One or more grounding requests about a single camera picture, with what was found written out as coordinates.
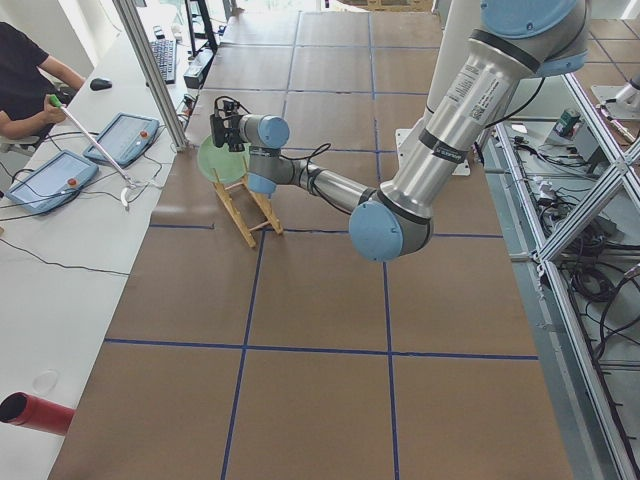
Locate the black keyboard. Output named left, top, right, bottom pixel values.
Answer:
left=149, top=39, right=177, bottom=84

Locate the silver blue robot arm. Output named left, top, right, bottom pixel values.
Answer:
left=210, top=1, right=591, bottom=262

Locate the green translucent plate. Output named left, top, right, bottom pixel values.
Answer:
left=197, top=135, right=249, bottom=184

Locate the clear plastic lid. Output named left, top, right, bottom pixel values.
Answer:
left=32, top=369, right=59, bottom=396

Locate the blue teach pendant near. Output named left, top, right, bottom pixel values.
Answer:
left=6, top=150, right=98, bottom=215

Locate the person's hand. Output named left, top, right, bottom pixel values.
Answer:
left=42, top=101, right=66, bottom=124

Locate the aluminium frame post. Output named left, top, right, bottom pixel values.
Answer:
left=113, top=0, right=188, bottom=152

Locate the black computer mouse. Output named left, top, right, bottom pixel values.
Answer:
left=89, top=78, right=112, bottom=91

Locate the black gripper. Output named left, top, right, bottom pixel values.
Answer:
left=209, top=113, right=242, bottom=151

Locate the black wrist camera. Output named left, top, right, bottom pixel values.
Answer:
left=214, top=96, right=239, bottom=118

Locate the black cable bundle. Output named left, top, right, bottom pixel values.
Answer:
left=559, top=219, right=640, bottom=351

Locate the blue teach pendant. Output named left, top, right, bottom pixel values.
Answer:
left=6, top=150, right=98, bottom=215
left=96, top=113, right=160, bottom=168

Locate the red cylinder tube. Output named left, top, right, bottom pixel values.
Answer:
left=1, top=392, right=75, bottom=436

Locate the person in black shirt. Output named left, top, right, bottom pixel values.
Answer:
left=1, top=22, right=85, bottom=140

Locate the green white small box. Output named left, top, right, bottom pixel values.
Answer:
left=554, top=108, right=581, bottom=138

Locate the blue teach pendant far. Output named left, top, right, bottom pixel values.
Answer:
left=96, top=113, right=160, bottom=168

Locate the blue tape line crosswise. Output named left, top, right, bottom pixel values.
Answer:
left=103, top=338, right=539, bottom=361

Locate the blue tape line lengthwise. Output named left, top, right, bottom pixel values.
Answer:
left=367, top=13, right=400, bottom=480

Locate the white reacher stick green handle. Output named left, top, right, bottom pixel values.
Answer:
left=47, top=94, right=155, bottom=211

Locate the aluminium frame right side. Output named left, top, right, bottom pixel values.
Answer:
left=476, top=63, right=639, bottom=479

